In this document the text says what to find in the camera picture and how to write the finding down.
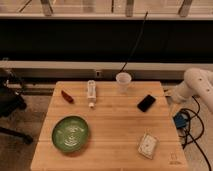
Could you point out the blue connector box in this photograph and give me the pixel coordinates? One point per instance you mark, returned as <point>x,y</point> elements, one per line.
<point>179,121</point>

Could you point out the black eraser block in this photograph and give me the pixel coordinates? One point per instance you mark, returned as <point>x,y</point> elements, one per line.
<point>146,103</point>

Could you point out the clear plastic cup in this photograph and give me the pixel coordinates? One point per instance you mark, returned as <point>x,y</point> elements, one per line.
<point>123,80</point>

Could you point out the green round plate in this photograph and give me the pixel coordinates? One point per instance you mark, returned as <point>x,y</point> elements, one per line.
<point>70,134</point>

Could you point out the black office chair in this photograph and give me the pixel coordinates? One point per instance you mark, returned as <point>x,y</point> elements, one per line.
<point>10,100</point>

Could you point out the red chili pepper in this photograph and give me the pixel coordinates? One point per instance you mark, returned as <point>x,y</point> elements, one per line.
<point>67,97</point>

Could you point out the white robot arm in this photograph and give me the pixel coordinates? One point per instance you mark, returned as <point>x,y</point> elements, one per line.
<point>196,81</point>

